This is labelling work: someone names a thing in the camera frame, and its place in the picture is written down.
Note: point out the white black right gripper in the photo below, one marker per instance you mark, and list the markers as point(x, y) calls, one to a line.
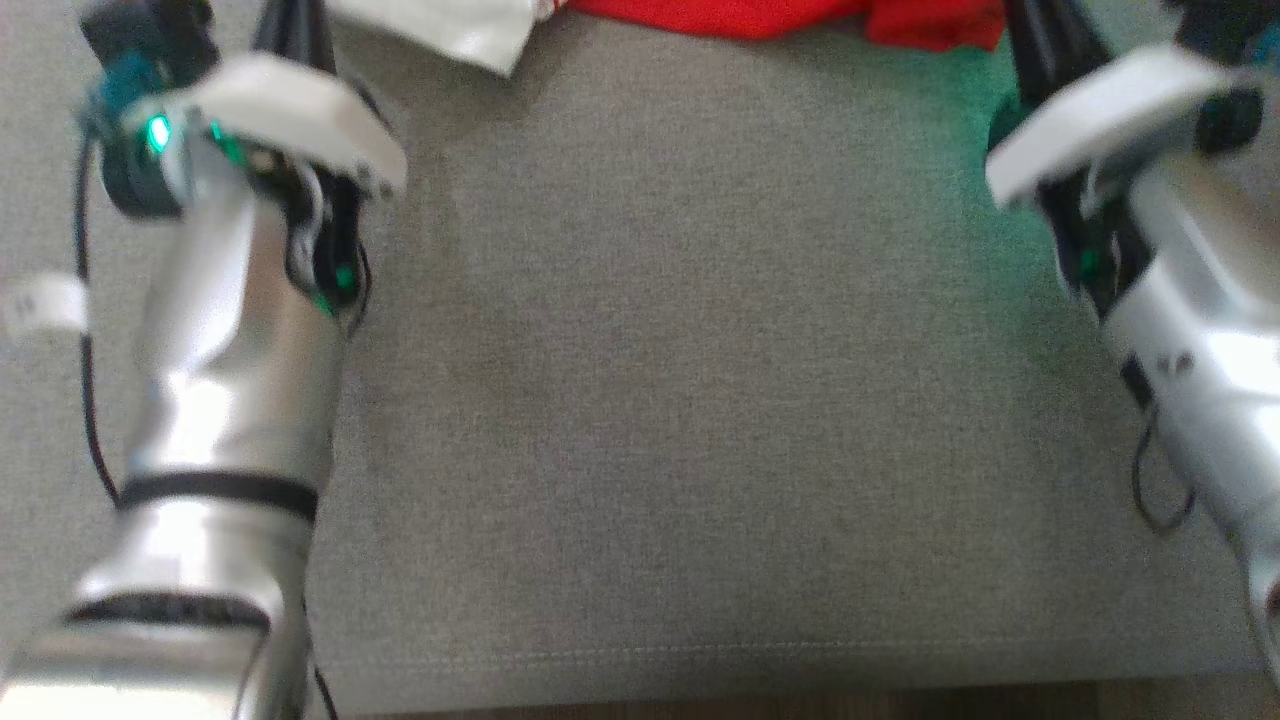
point(1100, 115)

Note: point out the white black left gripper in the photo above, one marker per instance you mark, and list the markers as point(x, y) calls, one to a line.
point(280, 105)

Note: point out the red jersey with white sleeve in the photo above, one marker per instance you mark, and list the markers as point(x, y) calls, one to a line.
point(750, 15)

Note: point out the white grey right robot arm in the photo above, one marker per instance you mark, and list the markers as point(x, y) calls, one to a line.
point(1200, 340)

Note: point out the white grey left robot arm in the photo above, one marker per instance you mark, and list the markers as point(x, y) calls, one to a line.
point(230, 400)

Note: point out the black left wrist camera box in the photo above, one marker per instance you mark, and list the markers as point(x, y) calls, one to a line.
point(150, 30)

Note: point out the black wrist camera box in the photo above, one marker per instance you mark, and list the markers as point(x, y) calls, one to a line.
point(1215, 20)
point(150, 30)

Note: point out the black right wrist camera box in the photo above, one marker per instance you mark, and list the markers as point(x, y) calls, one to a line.
point(1215, 20)

